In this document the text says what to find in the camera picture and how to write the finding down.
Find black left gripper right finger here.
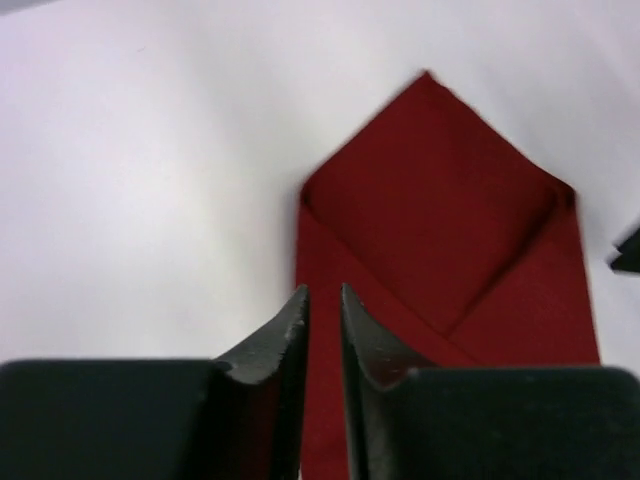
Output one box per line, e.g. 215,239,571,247
341,286,639,480

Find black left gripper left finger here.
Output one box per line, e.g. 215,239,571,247
1,287,310,479

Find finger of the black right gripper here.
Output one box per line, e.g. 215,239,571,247
608,219,640,275

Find dark red cloth napkin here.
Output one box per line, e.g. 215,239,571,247
296,72,600,479

